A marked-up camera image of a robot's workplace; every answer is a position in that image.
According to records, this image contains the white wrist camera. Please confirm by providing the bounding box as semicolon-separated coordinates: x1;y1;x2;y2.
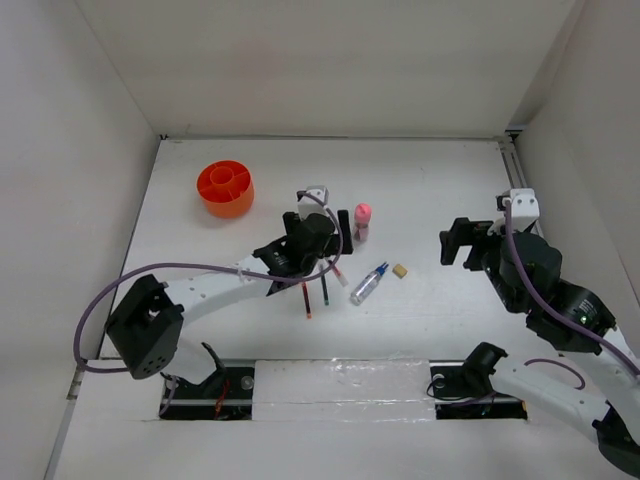
488;188;540;235
297;185;329;220

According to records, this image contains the green pen refill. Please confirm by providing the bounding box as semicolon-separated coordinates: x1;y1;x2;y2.
320;274;330;306

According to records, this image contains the pink capped small bottle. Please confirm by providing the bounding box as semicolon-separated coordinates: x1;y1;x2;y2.
353;203;372;242

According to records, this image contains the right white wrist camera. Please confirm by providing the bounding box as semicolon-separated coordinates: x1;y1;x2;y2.
488;188;540;235

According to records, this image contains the orange round compartment organizer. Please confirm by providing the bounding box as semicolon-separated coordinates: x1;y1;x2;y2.
196;160;255;219

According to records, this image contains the clear spray bottle blue nozzle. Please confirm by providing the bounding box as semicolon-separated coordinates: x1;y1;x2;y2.
350;262;389;306

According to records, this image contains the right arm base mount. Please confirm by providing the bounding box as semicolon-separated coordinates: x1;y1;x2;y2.
426;364;528;420

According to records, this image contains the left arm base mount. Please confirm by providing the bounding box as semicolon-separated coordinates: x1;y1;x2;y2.
159;363;255;421

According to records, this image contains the aluminium rail right edge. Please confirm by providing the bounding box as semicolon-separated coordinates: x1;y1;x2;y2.
497;130;528;189

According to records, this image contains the tan eraser block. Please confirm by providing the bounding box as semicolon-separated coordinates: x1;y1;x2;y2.
392;264;407;278

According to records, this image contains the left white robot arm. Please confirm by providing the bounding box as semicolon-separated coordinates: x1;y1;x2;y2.
106;210;353;398

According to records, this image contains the red pen refill left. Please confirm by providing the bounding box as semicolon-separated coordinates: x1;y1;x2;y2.
301;282;312;319

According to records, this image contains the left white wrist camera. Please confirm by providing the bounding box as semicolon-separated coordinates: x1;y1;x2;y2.
297;185;329;220

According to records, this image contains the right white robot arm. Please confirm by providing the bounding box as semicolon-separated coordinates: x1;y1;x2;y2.
439;217;639;477

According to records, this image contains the red pen refill with white end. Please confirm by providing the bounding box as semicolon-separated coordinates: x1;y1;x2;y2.
328;262;348;287

